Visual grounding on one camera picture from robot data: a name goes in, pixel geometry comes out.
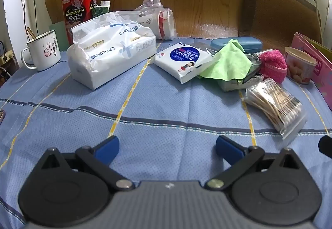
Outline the pink fluffy cloth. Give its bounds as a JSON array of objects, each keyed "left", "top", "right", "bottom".
[{"left": 258, "top": 49, "right": 288, "bottom": 84}]

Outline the bag of cotton swabs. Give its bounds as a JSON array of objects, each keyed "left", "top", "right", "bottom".
[{"left": 244, "top": 77, "right": 308, "bottom": 141}]

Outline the green microfibre cloth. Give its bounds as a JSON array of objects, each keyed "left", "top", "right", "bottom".
[{"left": 198, "top": 39, "right": 253, "bottom": 82}]

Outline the small green white carton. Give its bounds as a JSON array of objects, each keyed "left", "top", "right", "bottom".
[{"left": 91, "top": 1, "right": 111, "bottom": 21}]

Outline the tin can with beige lid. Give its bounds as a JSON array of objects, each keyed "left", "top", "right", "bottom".
[{"left": 284, "top": 47, "right": 317, "bottom": 85}]

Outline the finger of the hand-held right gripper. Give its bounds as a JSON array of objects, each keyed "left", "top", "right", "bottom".
[{"left": 318, "top": 135, "right": 332, "bottom": 160}]

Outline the clear bag of metal clips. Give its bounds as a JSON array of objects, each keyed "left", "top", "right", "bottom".
[{"left": 216, "top": 50, "right": 264, "bottom": 92}]

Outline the white enamel mug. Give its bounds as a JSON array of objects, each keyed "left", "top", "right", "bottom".
[{"left": 21, "top": 30, "right": 61, "bottom": 72}]

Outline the red snack box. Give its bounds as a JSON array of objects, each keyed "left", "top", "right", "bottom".
[{"left": 61, "top": 0, "right": 98, "bottom": 45}]

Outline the white wet wipes pack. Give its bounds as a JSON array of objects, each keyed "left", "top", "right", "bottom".
[{"left": 155, "top": 42, "right": 214, "bottom": 84}]

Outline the blue checked bedsheet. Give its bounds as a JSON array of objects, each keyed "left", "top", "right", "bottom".
[{"left": 0, "top": 36, "right": 332, "bottom": 229}]

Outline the plastic bag of paper cups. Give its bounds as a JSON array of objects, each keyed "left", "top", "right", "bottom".
[{"left": 133, "top": 0, "right": 178, "bottom": 40}]

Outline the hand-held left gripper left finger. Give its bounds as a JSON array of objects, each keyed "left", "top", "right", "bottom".
[{"left": 34, "top": 136, "right": 135, "bottom": 192}]

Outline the blue glasses case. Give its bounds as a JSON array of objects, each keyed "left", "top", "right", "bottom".
[{"left": 210, "top": 36, "right": 262, "bottom": 54}]

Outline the large white tissue pack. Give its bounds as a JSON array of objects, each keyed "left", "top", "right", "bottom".
[{"left": 67, "top": 11, "right": 157, "bottom": 90}]

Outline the pink book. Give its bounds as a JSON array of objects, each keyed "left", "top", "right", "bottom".
[{"left": 290, "top": 32, "right": 332, "bottom": 111}]

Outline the power strip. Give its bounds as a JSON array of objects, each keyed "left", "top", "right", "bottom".
[{"left": 0, "top": 50, "right": 15, "bottom": 65}]

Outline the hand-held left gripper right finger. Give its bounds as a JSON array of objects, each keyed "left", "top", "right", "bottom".
[{"left": 205, "top": 135, "right": 303, "bottom": 192}]

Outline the white cable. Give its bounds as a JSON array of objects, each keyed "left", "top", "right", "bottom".
[{"left": 302, "top": 0, "right": 328, "bottom": 45}]

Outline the brown chair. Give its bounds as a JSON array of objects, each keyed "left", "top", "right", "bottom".
[{"left": 238, "top": 0, "right": 323, "bottom": 49}]

